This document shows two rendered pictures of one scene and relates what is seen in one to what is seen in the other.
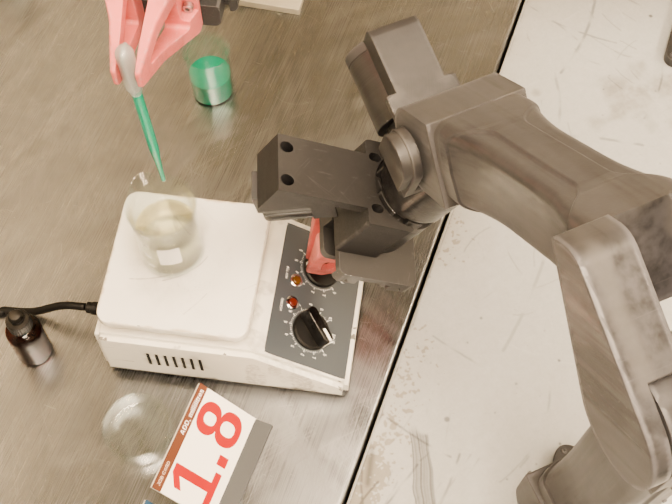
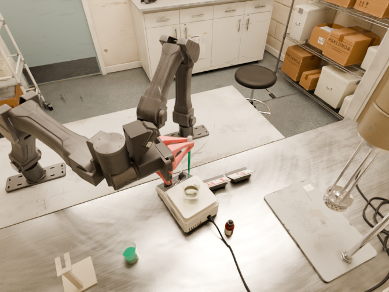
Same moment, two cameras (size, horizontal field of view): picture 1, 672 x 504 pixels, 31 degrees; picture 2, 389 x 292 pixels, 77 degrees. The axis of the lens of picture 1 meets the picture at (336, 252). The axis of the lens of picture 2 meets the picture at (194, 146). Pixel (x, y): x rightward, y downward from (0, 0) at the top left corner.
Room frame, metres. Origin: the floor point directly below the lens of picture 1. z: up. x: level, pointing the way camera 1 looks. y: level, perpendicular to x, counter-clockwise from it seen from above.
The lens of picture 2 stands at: (0.75, 0.44, 1.63)
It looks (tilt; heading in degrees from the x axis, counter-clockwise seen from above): 44 degrees down; 226
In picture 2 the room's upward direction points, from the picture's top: straight up
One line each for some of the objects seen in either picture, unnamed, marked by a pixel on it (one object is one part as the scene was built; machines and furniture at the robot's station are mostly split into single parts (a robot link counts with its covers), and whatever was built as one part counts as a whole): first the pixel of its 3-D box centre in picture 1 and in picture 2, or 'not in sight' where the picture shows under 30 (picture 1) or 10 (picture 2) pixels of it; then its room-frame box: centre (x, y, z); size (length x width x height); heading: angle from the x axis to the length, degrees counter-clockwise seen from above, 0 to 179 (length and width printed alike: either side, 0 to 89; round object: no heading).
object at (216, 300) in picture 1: (185, 264); (191, 196); (0.45, 0.12, 0.98); 0.12 x 0.12 x 0.01; 80
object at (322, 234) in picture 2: not in sight; (315, 222); (0.20, 0.43, 0.91); 0.30 x 0.20 x 0.01; 69
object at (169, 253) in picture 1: (164, 225); (190, 192); (0.46, 0.13, 1.02); 0.06 x 0.05 x 0.08; 35
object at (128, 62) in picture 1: (133, 70); not in sight; (0.46, 0.12, 1.22); 0.01 x 0.01 x 0.04; 81
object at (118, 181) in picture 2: not in sight; (121, 171); (0.63, 0.10, 1.23); 0.07 x 0.06 x 0.07; 170
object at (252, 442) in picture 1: (213, 455); (215, 180); (0.32, 0.10, 0.92); 0.09 x 0.06 x 0.04; 158
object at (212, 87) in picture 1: (209, 70); (129, 252); (0.68, 0.11, 0.93); 0.04 x 0.04 x 0.06
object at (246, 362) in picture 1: (223, 293); (187, 197); (0.45, 0.09, 0.94); 0.22 x 0.13 x 0.08; 81
